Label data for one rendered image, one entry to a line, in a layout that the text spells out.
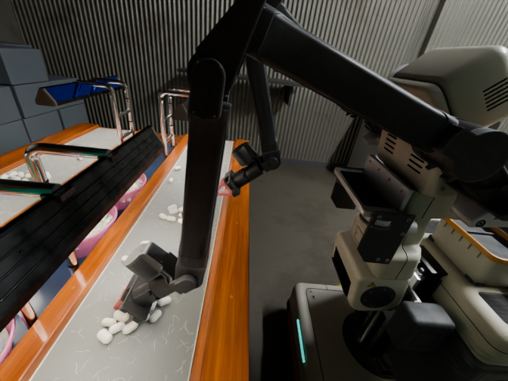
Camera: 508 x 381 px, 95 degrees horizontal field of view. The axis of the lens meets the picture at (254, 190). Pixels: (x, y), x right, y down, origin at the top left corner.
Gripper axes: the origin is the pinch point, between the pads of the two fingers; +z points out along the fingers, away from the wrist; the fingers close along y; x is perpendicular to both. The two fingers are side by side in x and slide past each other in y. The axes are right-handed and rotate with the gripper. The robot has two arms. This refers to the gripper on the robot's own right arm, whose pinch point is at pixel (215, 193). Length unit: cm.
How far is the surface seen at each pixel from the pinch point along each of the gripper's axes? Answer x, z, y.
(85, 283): -11.4, 28.3, 34.5
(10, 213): -37, 62, 6
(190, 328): 9.1, 8.1, 43.1
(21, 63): -128, 118, -140
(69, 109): -94, 146, -178
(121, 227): -12.6, 29.4, 11.8
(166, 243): -0.1, 18.7, 15.5
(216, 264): 10.0, 3.8, 25.0
